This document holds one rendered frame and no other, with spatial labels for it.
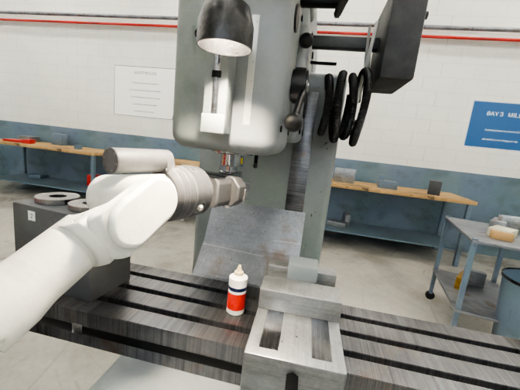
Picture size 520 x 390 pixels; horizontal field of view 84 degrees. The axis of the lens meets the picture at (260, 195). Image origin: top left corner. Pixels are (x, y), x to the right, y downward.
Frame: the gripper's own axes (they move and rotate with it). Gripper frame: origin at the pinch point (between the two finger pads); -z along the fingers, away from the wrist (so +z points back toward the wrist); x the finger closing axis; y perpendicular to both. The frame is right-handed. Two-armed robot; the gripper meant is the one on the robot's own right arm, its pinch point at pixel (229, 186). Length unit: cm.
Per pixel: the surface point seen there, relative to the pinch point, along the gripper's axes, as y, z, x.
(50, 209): 9.1, 18.6, 32.5
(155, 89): -81, -310, 390
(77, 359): 123, -33, 117
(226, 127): -11.4, 10.7, -5.7
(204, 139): -9.1, 9.3, -0.3
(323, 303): 17.4, 0.9, -23.2
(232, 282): 20.2, 1.0, -3.7
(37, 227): 13.8, 19.8, 35.7
